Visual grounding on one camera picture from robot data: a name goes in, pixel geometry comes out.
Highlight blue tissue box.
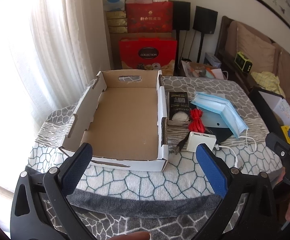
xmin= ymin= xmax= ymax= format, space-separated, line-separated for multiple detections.
xmin=103 ymin=0 xmax=125 ymax=12

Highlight brown padded headboard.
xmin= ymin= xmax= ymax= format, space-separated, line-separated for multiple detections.
xmin=215 ymin=16 xmax=290 ymax=105

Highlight yellow checked cloth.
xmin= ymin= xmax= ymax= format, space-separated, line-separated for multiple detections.
xmin=251 ymin=72 xmax=286 ymax=98

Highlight red cord bundle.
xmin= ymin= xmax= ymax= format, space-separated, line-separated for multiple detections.
xmin=188 ymin=108 xmax=206 ymax=133

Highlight white sheer curtain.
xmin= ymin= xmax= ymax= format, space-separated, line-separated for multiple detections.
xmin=0 ymin=0 xmax=110 ymax=194

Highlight right black speaker on stand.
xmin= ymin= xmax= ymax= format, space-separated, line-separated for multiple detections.
xmin=192 ymin=6 xmax=218 ymax=63

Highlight patterned grey white blanket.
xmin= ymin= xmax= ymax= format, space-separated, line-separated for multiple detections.
xmin=25 ymin=75 xmax=285 ymax=240

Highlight black packaged mask pouch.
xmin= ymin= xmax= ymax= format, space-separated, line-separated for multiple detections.
xmin=168 ymin=92 xmax=190 ymax=126

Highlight black booklet pouch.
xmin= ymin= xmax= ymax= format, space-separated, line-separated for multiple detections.
xmin=205 ymin=127 xmax=233 ymax=144

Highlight blue surgical face masks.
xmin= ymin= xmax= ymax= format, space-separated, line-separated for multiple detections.
xmin=191 ymin=92 xmax=248 ymax=139

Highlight black speaker on stand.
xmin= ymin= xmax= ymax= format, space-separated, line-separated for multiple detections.
xmin=172 ymin=1 xmax=191 ymax=76
xmin=192 ymin=6 xmax=218 ymax=63

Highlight white USB hub with cable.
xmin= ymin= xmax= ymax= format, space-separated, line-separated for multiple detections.
xmin=186 ymin=132 xmax=239 ymax=168

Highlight dark red tea gift bag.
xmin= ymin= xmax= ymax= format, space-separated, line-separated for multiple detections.
xmin=125 ymin=1 xmax=173 ymax=33

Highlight cardboard tray box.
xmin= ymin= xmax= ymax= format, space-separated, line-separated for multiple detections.
xmin=58 ymin=69 xmax=169 ymax=172

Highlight black bin with papers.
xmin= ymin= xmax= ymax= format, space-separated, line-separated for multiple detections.
xmin=249 ymin=87 xmax=290 ymax=144

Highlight person's left hand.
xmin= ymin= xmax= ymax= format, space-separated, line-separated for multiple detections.
xmin=109 ymin=231 xmax=151 ymax=240

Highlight stacked gold boxes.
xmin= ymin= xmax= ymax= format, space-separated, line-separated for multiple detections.
xmin=105 ymin=11 xmax=128 ymax=34

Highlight left black speaker on stand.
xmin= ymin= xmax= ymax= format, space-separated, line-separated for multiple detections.
xmin=172 ymin=1 xmax=191 ymax=76

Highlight green alarm clock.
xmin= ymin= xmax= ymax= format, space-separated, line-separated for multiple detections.
xmin=234 ymin=51 xmax=253 ymax=74

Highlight red collection gift bag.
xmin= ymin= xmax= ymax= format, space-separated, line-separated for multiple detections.
xmin=119 ymin=37 xmax=178 ymax=76

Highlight cardboard box of clutter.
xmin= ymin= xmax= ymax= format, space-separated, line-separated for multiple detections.
xmin=181 ymin=61 xmax=228 ymax=80

